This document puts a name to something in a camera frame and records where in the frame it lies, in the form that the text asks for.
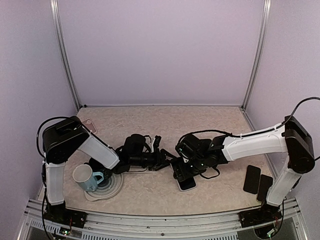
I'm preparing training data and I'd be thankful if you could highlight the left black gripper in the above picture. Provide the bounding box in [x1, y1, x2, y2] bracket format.
[130, 148, 178, 171]

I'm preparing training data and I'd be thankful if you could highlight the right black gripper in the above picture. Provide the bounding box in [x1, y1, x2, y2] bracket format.
[173, 155, 208, 182]

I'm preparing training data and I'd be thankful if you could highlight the black smartphone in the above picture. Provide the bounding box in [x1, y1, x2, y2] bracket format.
[243, 165, 261, 195]
[177, 177, 197, 192]
[256, 174, 273, 203]

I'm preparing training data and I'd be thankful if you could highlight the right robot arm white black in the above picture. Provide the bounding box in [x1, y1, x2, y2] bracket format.
[171, 116, 316, 222]

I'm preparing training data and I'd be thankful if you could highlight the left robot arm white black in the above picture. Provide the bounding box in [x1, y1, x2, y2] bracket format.
[36, 116, 173, 223]

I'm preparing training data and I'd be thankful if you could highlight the dark green mug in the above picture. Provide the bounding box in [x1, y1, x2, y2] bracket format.
[85, 158, 112, 185]

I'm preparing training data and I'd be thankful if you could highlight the grey collapsible silicone bowl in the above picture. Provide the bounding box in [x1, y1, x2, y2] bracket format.
[84, 172, 123, 202]

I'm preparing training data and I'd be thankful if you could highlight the light blue mug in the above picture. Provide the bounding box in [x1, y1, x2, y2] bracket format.
[72, 164, 105, 193]

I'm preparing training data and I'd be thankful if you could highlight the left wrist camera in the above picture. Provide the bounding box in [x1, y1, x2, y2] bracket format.
[150, 135, 162, 153]

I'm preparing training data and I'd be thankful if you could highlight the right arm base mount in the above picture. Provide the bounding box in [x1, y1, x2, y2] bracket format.
[238, 201, 283, 228]

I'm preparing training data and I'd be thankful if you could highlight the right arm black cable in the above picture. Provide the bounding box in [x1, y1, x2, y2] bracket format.
[178, 96, 320, 161]

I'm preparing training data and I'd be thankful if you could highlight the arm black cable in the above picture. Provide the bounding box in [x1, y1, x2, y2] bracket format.
[178, 96, 320, 161]
[36, 116, 71, 158]

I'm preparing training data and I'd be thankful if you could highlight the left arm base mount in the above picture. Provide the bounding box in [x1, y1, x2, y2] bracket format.
[44, 203, 88, 229]

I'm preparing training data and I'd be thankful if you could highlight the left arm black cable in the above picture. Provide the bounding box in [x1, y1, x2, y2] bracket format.
[36, 116, 71, 158]

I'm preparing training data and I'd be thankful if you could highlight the right aluminium frame post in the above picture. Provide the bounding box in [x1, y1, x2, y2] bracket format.
[241, 0, 272, 112]

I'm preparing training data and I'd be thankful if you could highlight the aluminium frame post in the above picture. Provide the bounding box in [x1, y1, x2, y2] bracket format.
[241, 0, 272, 112]
[49, 0, 82, 111]

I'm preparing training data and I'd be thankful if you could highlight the left aluminium frame post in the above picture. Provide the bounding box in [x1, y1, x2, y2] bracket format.
[49, 0, 82, 111]

